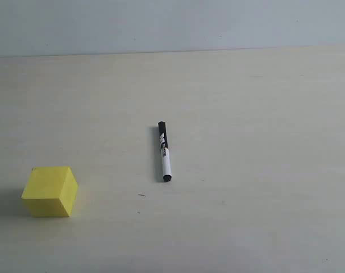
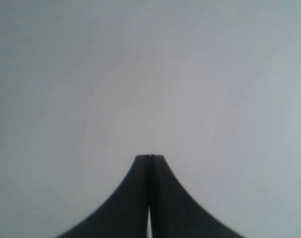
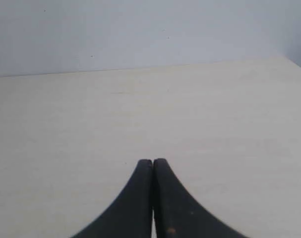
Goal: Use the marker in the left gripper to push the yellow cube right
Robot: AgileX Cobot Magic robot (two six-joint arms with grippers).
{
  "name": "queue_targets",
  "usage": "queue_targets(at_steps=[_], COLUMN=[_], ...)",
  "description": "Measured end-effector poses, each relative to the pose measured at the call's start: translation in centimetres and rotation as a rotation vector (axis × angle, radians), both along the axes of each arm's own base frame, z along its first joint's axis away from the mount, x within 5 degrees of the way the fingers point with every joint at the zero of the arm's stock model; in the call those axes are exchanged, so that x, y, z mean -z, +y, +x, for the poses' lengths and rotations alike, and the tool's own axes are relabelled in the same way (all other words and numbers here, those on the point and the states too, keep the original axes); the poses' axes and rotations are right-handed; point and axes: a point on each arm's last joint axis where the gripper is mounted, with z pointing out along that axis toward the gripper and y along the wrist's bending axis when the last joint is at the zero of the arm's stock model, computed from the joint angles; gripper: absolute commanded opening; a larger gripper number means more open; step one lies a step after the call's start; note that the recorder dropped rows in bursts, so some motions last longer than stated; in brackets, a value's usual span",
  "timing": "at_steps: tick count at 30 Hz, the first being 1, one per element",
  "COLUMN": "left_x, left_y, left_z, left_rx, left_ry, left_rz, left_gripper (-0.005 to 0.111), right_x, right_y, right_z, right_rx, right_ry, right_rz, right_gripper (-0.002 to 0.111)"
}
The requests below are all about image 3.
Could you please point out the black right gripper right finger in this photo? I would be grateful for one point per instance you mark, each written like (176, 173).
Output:
(177, 214)

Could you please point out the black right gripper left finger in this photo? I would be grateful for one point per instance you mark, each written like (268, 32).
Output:
(130, 214)

